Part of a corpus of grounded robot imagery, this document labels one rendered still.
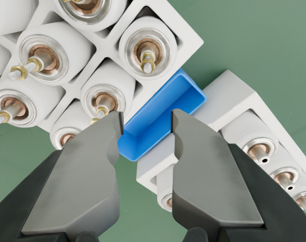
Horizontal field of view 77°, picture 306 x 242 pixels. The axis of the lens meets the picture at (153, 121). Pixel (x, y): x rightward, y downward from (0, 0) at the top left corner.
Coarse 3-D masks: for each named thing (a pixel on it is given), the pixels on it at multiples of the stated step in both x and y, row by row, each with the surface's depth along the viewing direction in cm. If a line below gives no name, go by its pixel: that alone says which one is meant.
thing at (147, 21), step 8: (144, 16) 39; (152, 16) 39; (136, 24) 29; (144, 24) 29; (152, 24) 29; (160, 24) 29; (128, 32) 30; (168, 32) 30; (120, 40) 31; (120, 48) 31; (176, 48) 31; (120, 56) 32; (176, 56) 32; (128, 72) 33
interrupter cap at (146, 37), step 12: (132, 36) 29; (144, 36) 30; (156, 36) 30; (132, 48) 30; (156, 48) 31; (168, 48) 31; (132, 60) 31; (156, 60) 32; (168, 60) 31; (156, 72) 32
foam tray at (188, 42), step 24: (48, 0) 33; (144, 0) 33; (120, 24) 35; (168, 24) 35; (96, 48) 38; (192, 48) 38; (168, 72) 40; (72, 96) 42; (144, 96) 43; (48, 120) 45
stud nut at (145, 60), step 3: (144, 60) 24; (147, 60) 24; (150, 60) 24; (141, 63) 24; (144, 63) 24; (150, 63) 24; (153, 63) 24; (141, 66) 25; (153, 66) 25; (141, 69) 25; (153, 69) 25; (144, 72) 25
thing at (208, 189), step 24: (192, 120) 11; (192, 144) 9; (216, 144) 9; (192, 168) 8; (216, 168) 8; (192, 192) 7; (216, 192) 7; (240, 192) 7; (192, 216) 7; (216, 216) 6; (240, 216) 6; (216, 240) 6
